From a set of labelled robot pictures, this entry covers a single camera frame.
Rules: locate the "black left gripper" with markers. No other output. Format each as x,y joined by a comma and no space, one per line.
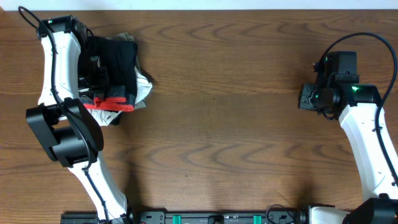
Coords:
94,74

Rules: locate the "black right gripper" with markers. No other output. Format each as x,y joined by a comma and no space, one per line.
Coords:
305,97

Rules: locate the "black shorts with grey waistband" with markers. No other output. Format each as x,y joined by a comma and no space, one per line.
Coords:
119,57

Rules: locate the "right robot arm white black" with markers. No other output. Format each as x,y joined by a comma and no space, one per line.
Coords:
355,107

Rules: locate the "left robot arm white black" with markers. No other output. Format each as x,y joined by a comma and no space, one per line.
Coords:
61,123

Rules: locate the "white shirt with black print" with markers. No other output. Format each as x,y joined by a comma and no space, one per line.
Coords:
109,110

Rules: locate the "grey-beige folded garment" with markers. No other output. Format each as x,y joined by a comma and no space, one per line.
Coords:
127,36

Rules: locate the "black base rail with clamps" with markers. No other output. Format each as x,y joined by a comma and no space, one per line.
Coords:
274,214

